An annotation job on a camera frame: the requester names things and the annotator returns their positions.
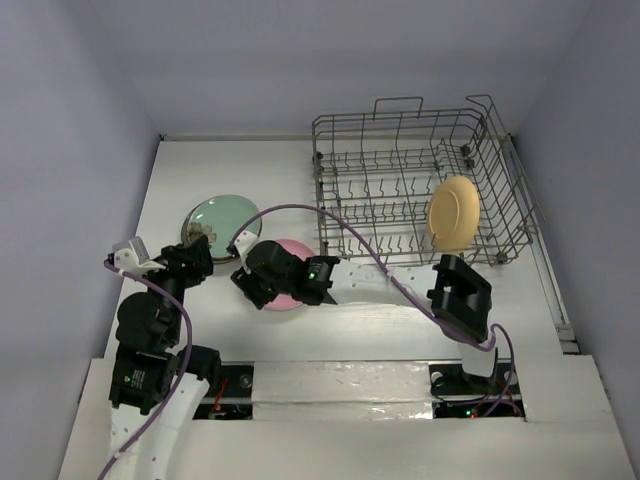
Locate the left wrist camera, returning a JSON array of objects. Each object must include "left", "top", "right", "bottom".
[{"left": 106, "top": 236, "right": 164, "bottom": 276}]

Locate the pink plate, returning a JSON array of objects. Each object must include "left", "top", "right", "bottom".
[{"left": 264, "top": 238, "right": 315, "bottom": 312}]

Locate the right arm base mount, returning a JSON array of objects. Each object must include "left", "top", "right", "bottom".
[{"left": 429, "top": 362, "right": 525, "bottom": 420}]

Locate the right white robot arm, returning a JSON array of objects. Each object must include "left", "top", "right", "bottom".
[{"left": 229, "top": 235, "right": 497, "bottom": 396}]

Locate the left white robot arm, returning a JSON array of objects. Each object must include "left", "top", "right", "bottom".
[{"left": 99, "top": 236, "right": 221, "bottom": 479}]

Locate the yellow orange plate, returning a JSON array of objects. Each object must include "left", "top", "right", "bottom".
[{"left": 426, "top": 176, "right": 480, "bottom": 254}]

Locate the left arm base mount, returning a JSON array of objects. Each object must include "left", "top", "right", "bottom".
[{"left": 193, "top": 363, "right": 254, "bottom": 421}]

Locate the mint green flower plate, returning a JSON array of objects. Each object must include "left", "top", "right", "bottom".
[{"left": 181, "top": 194, "right": 259, "bottom": 264}]

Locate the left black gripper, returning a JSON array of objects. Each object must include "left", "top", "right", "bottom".
[{"left": 136, "top": 232, "right": 212, "bottom": 342}]

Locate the grey wire dish rack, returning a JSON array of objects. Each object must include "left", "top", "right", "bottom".
[{"left": 311, "top": 95, "right": 543, "bottom": 266}]

